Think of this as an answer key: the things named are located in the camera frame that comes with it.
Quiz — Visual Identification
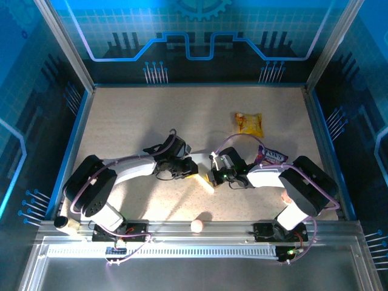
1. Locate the pink purple candy packet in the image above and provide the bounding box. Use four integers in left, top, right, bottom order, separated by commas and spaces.
256, 144, 289, 167

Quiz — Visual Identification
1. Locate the yellow snack packet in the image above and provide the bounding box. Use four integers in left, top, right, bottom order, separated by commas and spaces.
235, 112, 264, 138

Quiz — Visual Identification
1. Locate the black controller with green LED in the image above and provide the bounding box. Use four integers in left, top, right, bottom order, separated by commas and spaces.
276, 246, 304, 264

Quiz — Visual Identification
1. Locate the grey metal panel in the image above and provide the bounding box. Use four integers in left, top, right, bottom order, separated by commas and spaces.
18, 235, 384, 291

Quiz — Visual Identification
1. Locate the cream roll with black cap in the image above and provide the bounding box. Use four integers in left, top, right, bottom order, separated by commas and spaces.
53, 215, 82, 236

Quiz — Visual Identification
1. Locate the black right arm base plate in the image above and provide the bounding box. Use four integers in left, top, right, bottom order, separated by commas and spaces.
253, 222, 309, 243

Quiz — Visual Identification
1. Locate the white slotted cable duct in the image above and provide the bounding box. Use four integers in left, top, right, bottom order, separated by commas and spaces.
47, 244, 278, 259

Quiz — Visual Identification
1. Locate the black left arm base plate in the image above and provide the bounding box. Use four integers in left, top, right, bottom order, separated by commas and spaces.
92, 221, 149, 243

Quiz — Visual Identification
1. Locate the aluminium side rail blue edge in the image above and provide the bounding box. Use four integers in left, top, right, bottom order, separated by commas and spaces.
303, 86, 358, 221
45, 87, 95, 221

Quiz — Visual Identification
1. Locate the aluminium frame post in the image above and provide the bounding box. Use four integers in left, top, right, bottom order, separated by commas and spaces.
33, 0, 95, 93
305, 0, 366, 92

